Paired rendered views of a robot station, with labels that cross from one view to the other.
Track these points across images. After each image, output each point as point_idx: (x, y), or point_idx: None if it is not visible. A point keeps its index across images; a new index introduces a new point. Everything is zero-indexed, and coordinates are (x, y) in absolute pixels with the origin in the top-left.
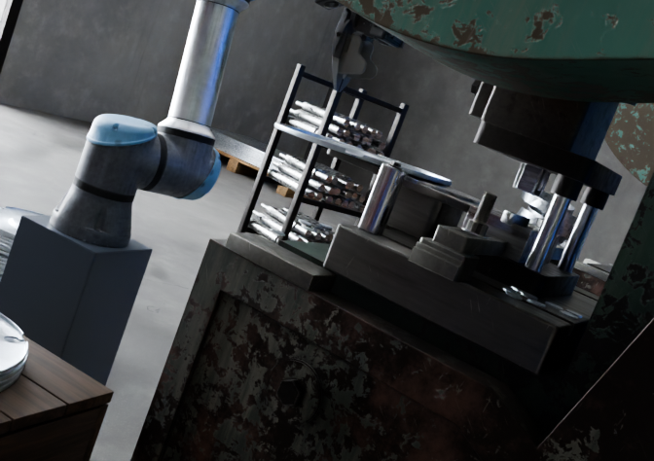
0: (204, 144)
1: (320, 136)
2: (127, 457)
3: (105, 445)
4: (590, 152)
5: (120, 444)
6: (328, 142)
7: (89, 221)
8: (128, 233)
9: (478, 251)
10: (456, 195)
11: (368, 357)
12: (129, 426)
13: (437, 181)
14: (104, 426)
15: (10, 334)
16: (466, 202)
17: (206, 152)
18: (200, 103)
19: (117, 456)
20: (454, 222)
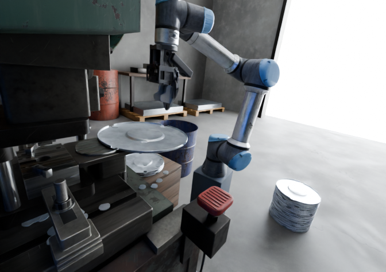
0: (230, 146)
1: (185, 134)
2: (215, 261)
3: (217, 253)
4: (3, 110)
5: (222, 258)
6: (119, 123)
7: (203, 163)
8: (211, 173)
9: (24, 148)
10: (78, 142)
11: None
12: (239, 262)
13: (98, 139)
14: (231, 252)
15: (148, 171)
16: (68, 144)
17: (232, 150)
18: (234, 130)
19: (213, 257)
20: (94, 164)
